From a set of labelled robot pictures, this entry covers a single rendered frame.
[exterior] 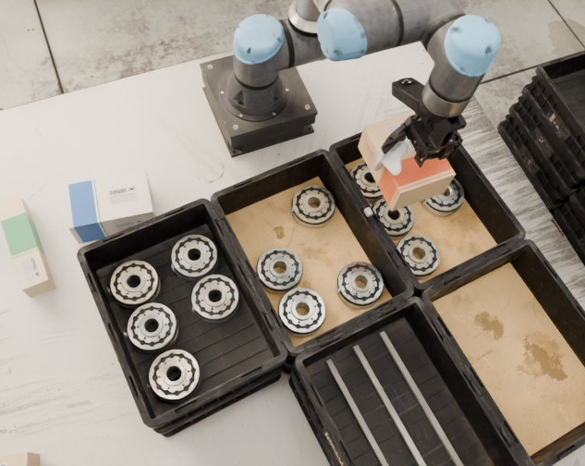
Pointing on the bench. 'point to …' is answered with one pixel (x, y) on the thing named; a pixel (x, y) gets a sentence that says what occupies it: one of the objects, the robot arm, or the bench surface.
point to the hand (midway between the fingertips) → (406, 155)
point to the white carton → (108, 205)
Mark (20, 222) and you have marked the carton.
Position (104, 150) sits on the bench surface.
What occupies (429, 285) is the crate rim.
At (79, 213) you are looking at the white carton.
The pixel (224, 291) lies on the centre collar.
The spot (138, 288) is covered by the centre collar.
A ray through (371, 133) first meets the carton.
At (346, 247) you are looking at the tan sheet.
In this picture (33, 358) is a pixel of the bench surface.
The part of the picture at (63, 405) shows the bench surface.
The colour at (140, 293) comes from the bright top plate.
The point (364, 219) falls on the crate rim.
